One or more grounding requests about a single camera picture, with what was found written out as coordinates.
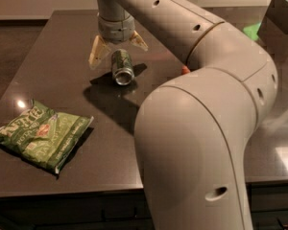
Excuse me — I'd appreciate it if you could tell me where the dark drawer handle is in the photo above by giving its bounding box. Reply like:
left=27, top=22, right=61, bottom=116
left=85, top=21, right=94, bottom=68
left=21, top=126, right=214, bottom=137
left=101, top=207, right=137, bottom=222

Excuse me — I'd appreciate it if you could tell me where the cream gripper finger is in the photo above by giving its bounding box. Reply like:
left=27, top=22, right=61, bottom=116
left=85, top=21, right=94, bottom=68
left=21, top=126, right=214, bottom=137
left=88, top=35, right=111, bottom=69
left=129, top=31, right=149, bottom=52

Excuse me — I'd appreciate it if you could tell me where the red apple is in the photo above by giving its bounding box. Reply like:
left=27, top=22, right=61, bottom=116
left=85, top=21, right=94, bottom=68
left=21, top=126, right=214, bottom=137
left=181, top=66, right=191, bottom=75

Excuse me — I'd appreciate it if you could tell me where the green chip bag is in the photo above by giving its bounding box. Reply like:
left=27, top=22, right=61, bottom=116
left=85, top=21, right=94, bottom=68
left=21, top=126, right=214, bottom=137
left=0, top=100, right=93, bottom=174

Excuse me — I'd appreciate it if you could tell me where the green soda can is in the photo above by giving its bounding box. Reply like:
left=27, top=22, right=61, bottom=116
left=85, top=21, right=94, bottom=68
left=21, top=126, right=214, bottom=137
left=111, top=49, right=134, bottom=86

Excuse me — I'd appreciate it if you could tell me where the dark grey box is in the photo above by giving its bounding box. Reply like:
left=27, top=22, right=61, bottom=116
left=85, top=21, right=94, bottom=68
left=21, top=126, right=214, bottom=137
left=257, top=0, right=288, bottom=46

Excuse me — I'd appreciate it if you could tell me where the dark cabinet drawer front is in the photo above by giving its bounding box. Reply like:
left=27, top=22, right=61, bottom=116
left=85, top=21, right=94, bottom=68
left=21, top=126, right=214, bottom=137
left=0, top=190, right=151, bottom=225

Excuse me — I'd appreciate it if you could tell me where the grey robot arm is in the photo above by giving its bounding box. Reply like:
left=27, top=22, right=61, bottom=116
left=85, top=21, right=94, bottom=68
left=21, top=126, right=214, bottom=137
left=97, top=0, right=278, bottom=230

